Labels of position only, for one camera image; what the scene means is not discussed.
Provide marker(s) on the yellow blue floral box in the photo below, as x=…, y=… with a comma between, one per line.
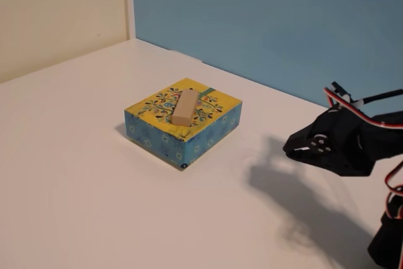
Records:
x=157, y=138

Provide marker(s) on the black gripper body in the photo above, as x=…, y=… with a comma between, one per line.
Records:
x=310, y=138

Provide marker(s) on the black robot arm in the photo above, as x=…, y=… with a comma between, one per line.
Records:
x=390, y=143

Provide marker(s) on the blue backdrop board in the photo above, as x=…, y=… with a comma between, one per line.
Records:
x=252, y=14

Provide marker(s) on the wooden Jenga block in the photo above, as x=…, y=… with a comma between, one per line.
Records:
x=184, y=108

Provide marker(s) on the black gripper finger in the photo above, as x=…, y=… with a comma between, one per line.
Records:
x=303, y=138
x=307, y=157

